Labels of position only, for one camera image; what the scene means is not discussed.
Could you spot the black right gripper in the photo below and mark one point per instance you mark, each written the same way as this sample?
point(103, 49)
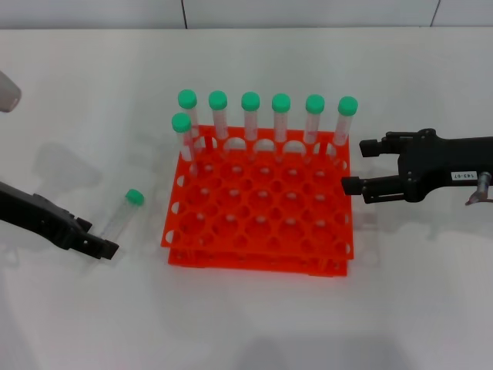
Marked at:
point(443, 162)

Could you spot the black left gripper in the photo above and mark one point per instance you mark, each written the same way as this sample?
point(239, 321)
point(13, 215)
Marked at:
point(38, 216)

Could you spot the green-capped clear test tube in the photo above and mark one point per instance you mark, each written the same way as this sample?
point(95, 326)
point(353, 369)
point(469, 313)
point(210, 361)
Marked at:
point(250, 101)
point(135, 196)
point(347, 105)
point(280, 102)
point(187, 98)
point(181, 122)
point(217, 100)
point(314, 103)

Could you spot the orange plastic test tube rack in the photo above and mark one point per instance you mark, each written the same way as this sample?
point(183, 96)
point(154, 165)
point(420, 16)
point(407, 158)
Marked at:
point(246, 210)

